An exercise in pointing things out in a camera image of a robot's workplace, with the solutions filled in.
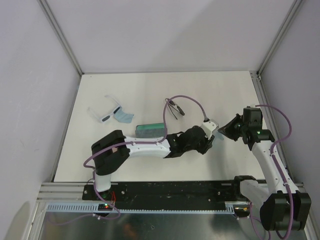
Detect blue glasses case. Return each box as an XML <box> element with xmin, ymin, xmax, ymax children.
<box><xmin>135</xmin><ymin>122</ymin><xmax>165</xmax><ymax>138</ymax></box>

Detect light blue cleaning cloth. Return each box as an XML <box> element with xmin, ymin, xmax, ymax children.
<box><xmin>216</xmin><ymin>132</ymin><xmax>225</xmax><ymax>141</ymax></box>

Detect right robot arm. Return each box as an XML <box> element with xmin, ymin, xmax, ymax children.
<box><xmin>218</xmin><ymin>105</ymin><xmax>312</xmax><ymax>233</ymax></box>

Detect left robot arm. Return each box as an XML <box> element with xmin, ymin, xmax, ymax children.
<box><xmin>91</xmin><ymin>121</ymin><xmax>218</xmax><ymax>200</ymax></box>

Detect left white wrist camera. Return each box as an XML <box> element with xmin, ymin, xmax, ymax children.
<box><xmin>200</xmin><ymin>119</ymin><xmax>219</xmax><ymax>139</ymax></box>

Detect black frame sunglasses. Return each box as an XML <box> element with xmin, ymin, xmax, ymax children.
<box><xmin>165</xmin><ymin>98</ymin><xmax>185</xmax><ymax>120</ymax></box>

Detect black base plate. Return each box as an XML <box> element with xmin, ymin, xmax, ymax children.
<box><xmin>82</xmin><ymin>180</ymin><xmax>248</xmax><ymax>207</ymax></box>

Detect right aluminium frame post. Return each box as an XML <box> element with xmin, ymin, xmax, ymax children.
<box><xmin>256</xmin><ymin>0</ymin><xmax>306</xmax><ymax>79</ymax></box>

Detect aluminium frame post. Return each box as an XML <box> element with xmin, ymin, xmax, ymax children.
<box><xmin>37</xmin><ymin>0</ymin><xmax>83</xmax><ymax>76</ymax></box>
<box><xmin>256</xmin><ymin>0</ymin><xmax>306</xmax><ymax>79</ymax></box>

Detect white frame sunglasses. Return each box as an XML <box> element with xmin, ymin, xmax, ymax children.
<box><xmin>87</xmin><ymin>95</ymin><xmax>122</xmax><ymax>124</ymax></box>

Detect aluminium front rail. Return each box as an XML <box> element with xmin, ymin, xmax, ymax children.
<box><xmin>36</xmin><ymin>182</ymin><xmax>86</xmax><ymax>203</ymax></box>

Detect grey slotted cable duct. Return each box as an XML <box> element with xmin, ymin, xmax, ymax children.
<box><xmin>46</xmin><ymin>202</ymin><xmax>249</xmax><ymax>214</ymax></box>

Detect left aluminium frame post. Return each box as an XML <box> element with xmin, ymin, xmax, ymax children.
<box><xmin>37</xmin><ymin>0</ymin><xmax>83</xmax><ymax>76</ymax></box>

